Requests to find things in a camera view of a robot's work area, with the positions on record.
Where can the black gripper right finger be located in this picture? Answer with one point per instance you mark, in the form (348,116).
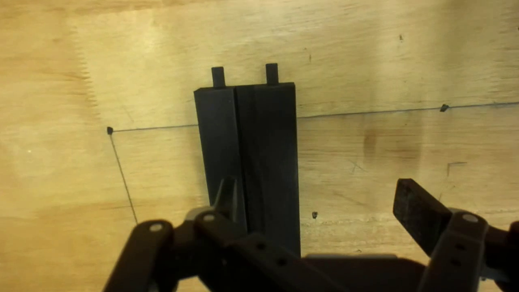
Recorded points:
(459,254)

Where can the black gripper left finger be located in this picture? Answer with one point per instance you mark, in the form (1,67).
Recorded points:
(162,260)

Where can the black grooved track piece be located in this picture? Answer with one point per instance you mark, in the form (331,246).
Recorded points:
(259,152)

